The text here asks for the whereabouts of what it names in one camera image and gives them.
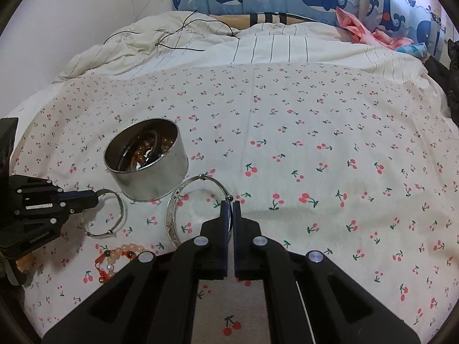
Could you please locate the thin silver bangle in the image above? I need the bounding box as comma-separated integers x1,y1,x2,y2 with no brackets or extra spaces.
80,189,125,239

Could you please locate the engraved silver bangle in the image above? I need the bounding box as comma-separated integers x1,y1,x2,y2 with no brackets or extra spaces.
164,172,235,249

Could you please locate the jewelry pile in tin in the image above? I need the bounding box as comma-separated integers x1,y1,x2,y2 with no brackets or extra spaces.
117,130,174,172

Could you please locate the left hand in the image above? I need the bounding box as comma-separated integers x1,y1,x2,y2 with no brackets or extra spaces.
1,252,36,275

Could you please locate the round silver metal tin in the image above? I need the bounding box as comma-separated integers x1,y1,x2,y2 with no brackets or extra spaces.
104,118,189,202

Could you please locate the cherry print bed sheet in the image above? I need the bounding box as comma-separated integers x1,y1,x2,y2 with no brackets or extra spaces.
13,64,458,342

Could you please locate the white striped duvet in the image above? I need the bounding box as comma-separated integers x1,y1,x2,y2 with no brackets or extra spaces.
55,11,427,83

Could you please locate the striped tan pillow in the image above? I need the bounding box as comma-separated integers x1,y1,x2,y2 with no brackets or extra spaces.
210,13,312,30

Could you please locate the black jacket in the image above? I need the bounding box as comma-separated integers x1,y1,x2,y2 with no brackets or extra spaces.
424,40,459,124

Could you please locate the pink cloth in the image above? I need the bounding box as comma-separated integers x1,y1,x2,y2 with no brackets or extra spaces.
335,7,413,50

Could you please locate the red cord bracelet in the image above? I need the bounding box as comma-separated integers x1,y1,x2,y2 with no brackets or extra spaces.
93,251,116,284

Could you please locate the black camera box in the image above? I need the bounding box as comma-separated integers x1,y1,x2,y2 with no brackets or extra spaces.
0,117,19,182

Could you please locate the black cable on duvet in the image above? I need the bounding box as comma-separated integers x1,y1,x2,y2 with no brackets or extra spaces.
102,9,240,53

